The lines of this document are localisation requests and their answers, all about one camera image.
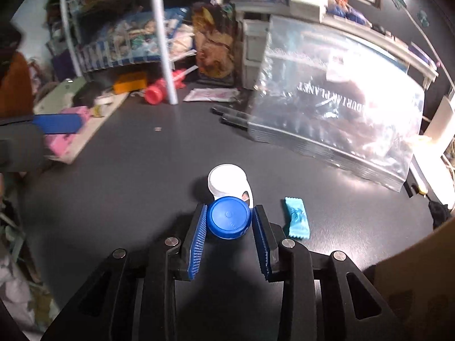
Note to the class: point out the orange plastic box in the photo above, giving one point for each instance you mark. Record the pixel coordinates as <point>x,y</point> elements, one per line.
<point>129,82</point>

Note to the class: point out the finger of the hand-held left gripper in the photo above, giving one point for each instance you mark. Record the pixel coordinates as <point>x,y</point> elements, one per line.
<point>21,149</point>
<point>58,123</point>

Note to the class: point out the brown cloth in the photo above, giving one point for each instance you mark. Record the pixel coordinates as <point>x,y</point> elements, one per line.
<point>14,85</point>

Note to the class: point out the pink white sachet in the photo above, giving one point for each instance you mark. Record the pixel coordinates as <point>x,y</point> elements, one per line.
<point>211,95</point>

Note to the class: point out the brown cardboard box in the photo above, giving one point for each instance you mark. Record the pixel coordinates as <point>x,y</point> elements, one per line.
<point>419,284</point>

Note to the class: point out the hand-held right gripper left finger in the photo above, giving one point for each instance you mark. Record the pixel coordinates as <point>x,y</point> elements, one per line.
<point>196,243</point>

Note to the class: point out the black marker pen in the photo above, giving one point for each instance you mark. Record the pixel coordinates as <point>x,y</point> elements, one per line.
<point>229,110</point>
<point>234,120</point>

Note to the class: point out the pink patterned pouch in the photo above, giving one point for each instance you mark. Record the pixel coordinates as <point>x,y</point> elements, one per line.
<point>65,142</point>

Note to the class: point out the teal wrapped candy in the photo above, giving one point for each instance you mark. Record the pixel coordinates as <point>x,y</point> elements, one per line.
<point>297,216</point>

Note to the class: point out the white adapter box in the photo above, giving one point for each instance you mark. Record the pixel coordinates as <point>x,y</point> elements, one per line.
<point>307,1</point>

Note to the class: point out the white shelf riser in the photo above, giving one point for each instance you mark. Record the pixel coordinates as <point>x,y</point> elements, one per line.
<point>391,48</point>

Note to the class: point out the brown snack bag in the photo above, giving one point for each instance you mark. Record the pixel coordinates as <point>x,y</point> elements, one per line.
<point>215,46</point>

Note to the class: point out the red plastic bottle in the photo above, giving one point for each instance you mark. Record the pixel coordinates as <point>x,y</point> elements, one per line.
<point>154,94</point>

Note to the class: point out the white drawer unit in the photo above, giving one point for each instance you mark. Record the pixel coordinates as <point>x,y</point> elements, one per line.
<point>254,49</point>

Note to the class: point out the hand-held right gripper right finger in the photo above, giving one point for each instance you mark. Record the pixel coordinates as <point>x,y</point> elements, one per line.
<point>262,245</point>

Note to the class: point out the anime poster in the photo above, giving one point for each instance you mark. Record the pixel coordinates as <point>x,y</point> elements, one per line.
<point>131,42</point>

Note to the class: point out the clear plastic zip bag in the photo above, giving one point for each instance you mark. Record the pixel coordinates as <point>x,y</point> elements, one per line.
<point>337,106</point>

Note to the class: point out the lined notepad paper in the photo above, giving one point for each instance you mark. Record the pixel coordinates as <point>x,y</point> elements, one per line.
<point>99,119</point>

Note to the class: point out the white metal pole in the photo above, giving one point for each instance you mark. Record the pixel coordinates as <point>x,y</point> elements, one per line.
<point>163,42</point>

